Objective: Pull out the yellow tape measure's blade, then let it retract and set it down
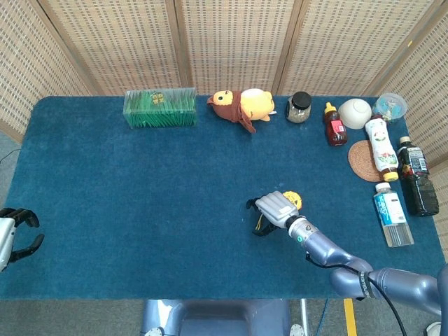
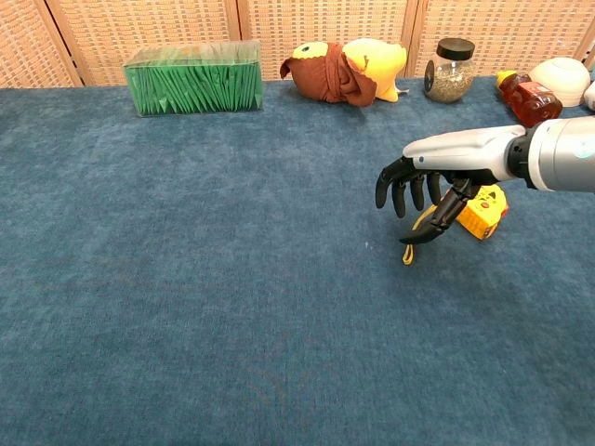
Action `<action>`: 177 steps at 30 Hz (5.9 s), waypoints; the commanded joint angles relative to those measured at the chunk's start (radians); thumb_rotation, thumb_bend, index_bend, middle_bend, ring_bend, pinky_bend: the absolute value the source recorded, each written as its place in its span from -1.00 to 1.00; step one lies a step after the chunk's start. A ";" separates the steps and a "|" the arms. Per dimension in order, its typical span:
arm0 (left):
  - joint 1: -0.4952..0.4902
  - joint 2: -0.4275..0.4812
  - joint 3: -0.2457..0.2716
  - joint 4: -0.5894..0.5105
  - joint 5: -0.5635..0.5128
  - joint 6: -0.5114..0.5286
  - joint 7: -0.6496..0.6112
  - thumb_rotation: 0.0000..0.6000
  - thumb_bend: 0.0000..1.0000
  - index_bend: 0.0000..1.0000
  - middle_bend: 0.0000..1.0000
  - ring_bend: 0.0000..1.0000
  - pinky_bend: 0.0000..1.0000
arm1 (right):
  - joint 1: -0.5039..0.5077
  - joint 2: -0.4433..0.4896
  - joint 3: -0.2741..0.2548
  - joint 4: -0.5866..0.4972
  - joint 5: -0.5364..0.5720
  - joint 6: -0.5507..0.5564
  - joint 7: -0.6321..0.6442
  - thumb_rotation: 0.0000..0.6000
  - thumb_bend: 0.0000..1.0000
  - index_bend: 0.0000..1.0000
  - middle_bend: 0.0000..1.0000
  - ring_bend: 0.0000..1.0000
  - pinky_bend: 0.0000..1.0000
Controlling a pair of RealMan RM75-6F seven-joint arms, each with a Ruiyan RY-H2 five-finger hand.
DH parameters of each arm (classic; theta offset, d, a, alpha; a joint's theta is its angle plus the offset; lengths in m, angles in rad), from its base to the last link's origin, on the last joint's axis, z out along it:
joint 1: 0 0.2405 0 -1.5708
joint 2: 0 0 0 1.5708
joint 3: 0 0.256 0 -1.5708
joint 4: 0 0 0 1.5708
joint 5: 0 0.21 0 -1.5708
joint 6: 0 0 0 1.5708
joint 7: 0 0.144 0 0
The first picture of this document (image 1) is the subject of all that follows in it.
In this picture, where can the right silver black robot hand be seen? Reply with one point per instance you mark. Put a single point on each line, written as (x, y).
(278, 208)

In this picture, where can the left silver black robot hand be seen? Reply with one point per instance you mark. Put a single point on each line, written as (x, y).
(5, 238)

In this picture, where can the yellow tape measure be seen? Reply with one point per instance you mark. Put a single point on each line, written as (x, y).
(293, 197)

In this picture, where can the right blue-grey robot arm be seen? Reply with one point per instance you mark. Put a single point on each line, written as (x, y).
(325, 248)

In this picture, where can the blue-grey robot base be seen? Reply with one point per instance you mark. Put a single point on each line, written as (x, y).
(217, 318)

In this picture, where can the yellow floor tape strip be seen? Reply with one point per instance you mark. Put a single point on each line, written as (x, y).
(350, 318)

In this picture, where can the round woven coaster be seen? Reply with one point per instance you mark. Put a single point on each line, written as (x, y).
(360, 161)

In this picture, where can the honey squeeze bottle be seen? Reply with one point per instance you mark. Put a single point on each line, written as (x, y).
(336, 129)

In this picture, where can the glass jar with black lid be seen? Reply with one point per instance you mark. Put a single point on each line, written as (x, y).
(298, 110)

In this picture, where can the yellow brown plush toy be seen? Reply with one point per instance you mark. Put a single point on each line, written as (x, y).
(252, 103)

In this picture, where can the white table leg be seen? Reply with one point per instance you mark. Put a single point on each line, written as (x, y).
(304, 315)

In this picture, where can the water bottle with blue label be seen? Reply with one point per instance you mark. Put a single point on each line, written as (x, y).
(390, 210)

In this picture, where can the white labelled drink bottle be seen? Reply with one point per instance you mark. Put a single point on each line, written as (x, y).
(379, 143)

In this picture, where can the white bowl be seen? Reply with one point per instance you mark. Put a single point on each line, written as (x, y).
(355, 112)

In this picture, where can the blue table mat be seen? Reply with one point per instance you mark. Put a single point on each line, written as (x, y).
(157, 182)

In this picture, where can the round metal foot plate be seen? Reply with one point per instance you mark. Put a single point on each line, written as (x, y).
(155, 332)
(297, 330)

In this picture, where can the dark tea bottle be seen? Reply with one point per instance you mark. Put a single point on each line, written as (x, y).
(416, 175)

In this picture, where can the clear box of green packets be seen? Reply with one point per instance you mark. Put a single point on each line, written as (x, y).
(161, 112)

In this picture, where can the clear tub of blue clips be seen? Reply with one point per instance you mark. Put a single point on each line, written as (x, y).
(390, 105)

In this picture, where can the woven bamboo folding screen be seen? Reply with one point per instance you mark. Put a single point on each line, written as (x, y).
(238, 42)

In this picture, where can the white round floor object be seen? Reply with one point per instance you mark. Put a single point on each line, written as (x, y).
(433, 329)

